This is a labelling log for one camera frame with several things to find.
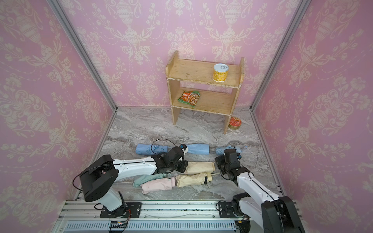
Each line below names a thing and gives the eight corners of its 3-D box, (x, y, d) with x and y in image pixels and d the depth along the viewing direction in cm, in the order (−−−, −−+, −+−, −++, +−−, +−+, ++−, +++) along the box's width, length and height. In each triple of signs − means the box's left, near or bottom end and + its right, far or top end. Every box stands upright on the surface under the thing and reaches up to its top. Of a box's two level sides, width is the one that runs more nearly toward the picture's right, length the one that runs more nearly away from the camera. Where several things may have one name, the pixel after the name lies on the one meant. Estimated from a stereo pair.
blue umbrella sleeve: (186, 155, 96) (186, 151, 93) (186, 147, 100) (186, 143, 96) (209, 155, 96) (210, 151, 93) (208, 147, 100) (209, 143, 96)
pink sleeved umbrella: (142, 194, 81) (140, 192, 77) (143, 183, 84) (141, 181, 81) (175, 188, 83) (175, 186, 79) (175, 178, 86) (174, 176, 83)
